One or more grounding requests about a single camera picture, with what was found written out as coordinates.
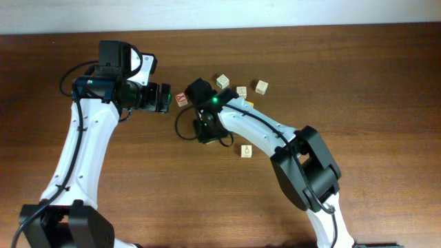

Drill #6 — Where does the blue K wooden block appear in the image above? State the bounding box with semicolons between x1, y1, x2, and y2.
236;86;247;99

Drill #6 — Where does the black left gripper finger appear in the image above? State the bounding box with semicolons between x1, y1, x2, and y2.
158;99;171;113
161;83;171;100

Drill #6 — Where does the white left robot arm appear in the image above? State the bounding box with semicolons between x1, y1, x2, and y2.
11;41;172;247

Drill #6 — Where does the red Y wooden block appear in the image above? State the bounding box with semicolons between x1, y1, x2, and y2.
175;92;188;107

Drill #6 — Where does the blue M ice cream block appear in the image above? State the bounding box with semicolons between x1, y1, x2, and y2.
240;145;252;158

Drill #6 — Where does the red leaf wooden block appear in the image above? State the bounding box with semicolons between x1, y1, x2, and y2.
255;80;269;95

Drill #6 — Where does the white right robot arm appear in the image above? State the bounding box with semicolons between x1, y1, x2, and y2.
188;89;356;247

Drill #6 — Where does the green V wooden block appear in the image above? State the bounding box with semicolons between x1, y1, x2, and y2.
216;74;229;89

